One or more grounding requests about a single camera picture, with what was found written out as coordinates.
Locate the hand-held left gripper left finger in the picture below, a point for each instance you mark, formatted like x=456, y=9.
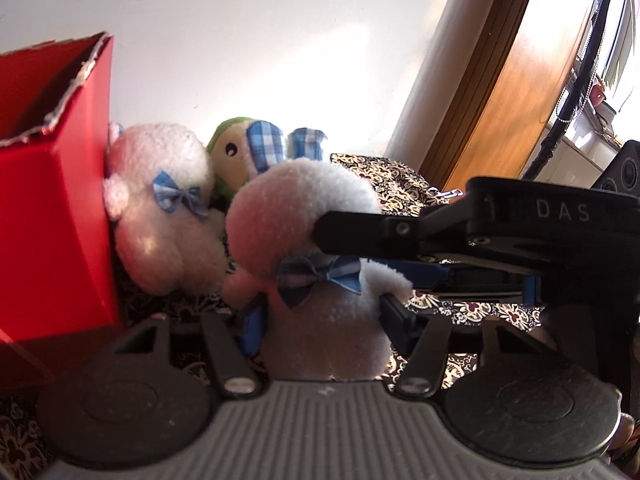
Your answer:
x=252, y=326

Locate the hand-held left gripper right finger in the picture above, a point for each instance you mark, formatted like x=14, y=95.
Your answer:
x=396, y=317

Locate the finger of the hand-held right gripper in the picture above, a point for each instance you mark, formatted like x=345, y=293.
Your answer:
x=365, y=235
x=430, y=275

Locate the white bunny plush blue bow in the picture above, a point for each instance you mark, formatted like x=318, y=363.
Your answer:
x=285, y=210

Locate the green plush toy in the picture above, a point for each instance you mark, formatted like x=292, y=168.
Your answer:
x=227, y=152

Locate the red cardboard box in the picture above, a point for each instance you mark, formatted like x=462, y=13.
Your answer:
x=55, y=240

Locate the dark floral tablecloth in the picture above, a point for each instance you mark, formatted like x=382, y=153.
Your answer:
x=390, y=175

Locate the small metal clip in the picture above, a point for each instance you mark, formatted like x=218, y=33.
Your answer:
x=445, y=193

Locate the wooden door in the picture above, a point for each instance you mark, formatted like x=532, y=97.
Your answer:
x=525, y=85

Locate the pinkish bunny plush blue bow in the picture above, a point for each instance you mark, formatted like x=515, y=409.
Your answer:
x=160, y=160

